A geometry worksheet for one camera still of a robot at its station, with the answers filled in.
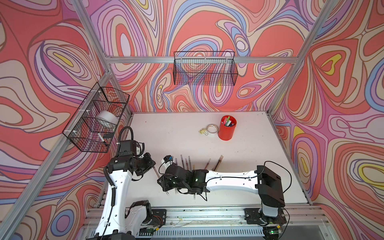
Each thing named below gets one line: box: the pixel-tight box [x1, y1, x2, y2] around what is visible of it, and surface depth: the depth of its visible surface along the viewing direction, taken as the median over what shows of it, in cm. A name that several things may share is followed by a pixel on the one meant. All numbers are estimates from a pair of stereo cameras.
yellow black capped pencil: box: [211, 155, 224, 172], surface depth 93 cm
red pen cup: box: [218, 115, 237, 141], surface depth 103 cm
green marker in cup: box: [225, 116, 232, 127], surface depth 101 cm
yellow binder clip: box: [198, 128, 209, 136], surface depth 110 cm
